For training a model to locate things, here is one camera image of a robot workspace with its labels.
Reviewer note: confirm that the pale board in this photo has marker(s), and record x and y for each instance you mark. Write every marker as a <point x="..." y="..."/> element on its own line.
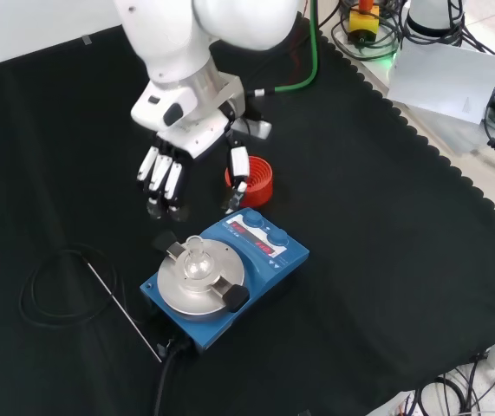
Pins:
<point x="442" y="82"/>

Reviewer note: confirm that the clear round-bottom glass flask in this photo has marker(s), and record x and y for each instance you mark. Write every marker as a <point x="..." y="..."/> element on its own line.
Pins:
<point x="196" y="263"/>

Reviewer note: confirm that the heater with blue base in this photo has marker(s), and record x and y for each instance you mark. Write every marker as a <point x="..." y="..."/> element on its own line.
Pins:
<point x="234" y="277"/>

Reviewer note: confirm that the black bench cloth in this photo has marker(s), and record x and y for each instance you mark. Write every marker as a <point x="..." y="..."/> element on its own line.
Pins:
<point x="360" y="216"/>

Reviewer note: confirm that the yellow stop button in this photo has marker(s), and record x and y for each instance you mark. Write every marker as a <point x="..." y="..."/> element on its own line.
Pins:
<point x="363" y="24"/>

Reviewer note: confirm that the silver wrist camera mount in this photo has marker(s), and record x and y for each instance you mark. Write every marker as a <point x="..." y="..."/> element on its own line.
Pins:
<point x="253" y="125"/>

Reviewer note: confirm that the steel temperature probe rod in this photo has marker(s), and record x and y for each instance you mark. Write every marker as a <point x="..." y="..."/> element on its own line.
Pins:
<point x="123" y="308"/>

